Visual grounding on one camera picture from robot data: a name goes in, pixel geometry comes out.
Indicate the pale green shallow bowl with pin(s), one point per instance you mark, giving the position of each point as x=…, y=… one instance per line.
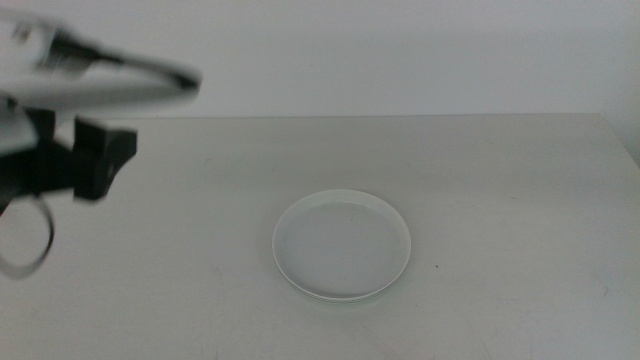
x=345, y=301

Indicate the white shallow bowl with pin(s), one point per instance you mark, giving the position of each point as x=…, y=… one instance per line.
x=342, y=245

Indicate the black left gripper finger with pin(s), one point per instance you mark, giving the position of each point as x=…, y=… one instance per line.
x=100, y=160

